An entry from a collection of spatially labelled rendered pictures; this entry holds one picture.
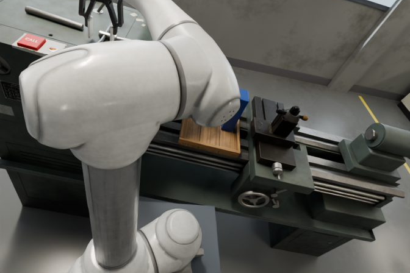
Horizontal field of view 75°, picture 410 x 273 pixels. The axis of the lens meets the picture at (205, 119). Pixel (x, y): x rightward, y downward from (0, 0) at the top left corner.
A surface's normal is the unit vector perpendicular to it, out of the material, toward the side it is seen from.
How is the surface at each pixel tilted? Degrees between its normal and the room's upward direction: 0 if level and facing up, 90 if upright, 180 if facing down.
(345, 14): 90
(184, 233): 9
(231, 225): 0
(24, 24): 0
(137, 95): 54
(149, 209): 0
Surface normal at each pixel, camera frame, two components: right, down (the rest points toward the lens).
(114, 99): 0.52, 0.21
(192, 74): 0.51, -0.10
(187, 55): 0.43, -0.54
